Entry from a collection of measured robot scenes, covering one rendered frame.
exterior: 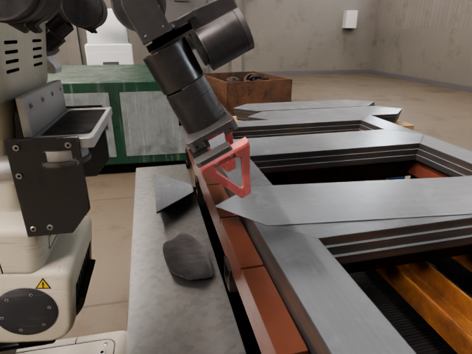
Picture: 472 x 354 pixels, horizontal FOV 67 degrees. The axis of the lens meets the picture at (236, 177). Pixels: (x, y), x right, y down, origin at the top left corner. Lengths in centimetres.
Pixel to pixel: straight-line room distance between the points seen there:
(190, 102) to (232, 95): 344
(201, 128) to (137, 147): 284
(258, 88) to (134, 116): 145
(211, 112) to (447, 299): 63
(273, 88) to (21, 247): 360
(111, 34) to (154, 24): 560
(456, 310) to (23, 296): 81
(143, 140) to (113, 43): 292
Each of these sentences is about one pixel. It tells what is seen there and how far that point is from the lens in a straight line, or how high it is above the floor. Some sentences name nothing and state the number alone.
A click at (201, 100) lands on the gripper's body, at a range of 44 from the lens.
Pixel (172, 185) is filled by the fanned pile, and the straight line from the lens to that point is 120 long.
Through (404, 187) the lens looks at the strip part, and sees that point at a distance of 89.
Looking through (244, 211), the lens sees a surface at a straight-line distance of 70.
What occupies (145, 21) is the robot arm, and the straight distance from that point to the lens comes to 42.
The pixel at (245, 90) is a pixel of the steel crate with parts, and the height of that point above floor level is 62.
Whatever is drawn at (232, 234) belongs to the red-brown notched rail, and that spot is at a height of 83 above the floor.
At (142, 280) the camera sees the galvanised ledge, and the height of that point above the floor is 68.
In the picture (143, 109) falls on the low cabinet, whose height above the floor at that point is 59.
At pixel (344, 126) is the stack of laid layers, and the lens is 149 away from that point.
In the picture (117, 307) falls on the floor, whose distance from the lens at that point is 185.
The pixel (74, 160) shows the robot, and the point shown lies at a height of 101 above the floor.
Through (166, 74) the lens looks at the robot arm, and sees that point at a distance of 44.
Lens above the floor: 119
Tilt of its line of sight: 22 degrees down
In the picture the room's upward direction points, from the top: straight up
